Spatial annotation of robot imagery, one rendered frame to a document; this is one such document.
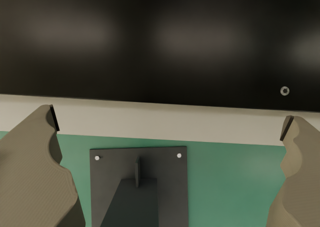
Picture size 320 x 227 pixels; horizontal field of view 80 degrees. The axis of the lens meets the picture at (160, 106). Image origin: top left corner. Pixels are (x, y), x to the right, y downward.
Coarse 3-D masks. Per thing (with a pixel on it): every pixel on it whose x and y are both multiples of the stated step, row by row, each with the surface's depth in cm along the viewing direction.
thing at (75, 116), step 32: (0, 96) 21; (32, 96) 21; (0, 128) 21; (64, 128) 21; (96, 128) 21; (128, 128) 21; (160, 128) 21; (192, 128) 21; (224, 128) 22; (256, 128) 22
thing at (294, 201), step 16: (288, 128) 10; (304, 128) 9; (288, 144) 10; (304, 144) 8; (288, 160) 9; (304, 160) 7; (288, 176) 8; (304, 176) 7; (288, 192) 6; (304, 192) 6; (272, 208) 7; (288, 208) 6; (304, 208) 6; (272, 224) 6; (288, 224) 6; (304, 224) 5
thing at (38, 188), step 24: (24, 120) 9; (48, 120) 9; (0, 144) 7; (24, 144) 7; (48, 144) 7; (0, 168) 6; (24, 168) 6; (48, 168) 6; (0, 192) 6; (24, 192) 6; (48, 192) 6; (72, 192) 6; (0, 216) 5; (24, 216) 5; (48, 216) 5; (72, 216) 6
